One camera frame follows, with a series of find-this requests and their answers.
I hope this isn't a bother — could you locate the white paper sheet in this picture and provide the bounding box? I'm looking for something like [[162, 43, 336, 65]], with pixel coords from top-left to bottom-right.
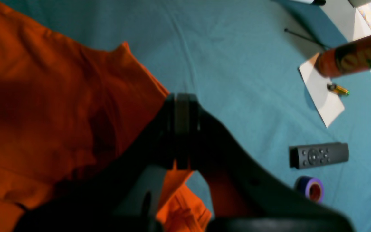
[[299, 53, 345, 128]]

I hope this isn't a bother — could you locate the orange t-shirt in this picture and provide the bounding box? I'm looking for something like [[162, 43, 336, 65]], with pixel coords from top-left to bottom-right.
[[0, 0, 212, 232]]

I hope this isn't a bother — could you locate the blue table cloth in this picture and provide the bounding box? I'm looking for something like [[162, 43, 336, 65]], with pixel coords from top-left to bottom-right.
[[4, 0, 371, 232]]

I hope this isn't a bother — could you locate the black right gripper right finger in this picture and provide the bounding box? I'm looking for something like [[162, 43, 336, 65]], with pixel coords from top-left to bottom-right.
[[189, 94, 354, 232]]

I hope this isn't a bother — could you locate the grey remote control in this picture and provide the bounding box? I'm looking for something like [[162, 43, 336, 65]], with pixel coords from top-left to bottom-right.
[[290, 142, 349, 170]]

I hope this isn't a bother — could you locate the red drink can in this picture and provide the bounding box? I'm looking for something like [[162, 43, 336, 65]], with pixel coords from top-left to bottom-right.
[[315, 35, 371, 78]]

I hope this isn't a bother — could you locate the AA battery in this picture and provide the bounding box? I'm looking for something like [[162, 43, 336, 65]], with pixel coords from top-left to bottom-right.
[[327, 83, 350, 96]]

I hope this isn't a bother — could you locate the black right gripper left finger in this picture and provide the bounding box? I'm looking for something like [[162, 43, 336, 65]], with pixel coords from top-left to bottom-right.
[[14, 94, 191, 232]]

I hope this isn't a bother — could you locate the purple tape roll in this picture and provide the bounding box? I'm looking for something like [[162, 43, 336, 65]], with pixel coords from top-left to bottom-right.
[[295, 176, 325, 203]]

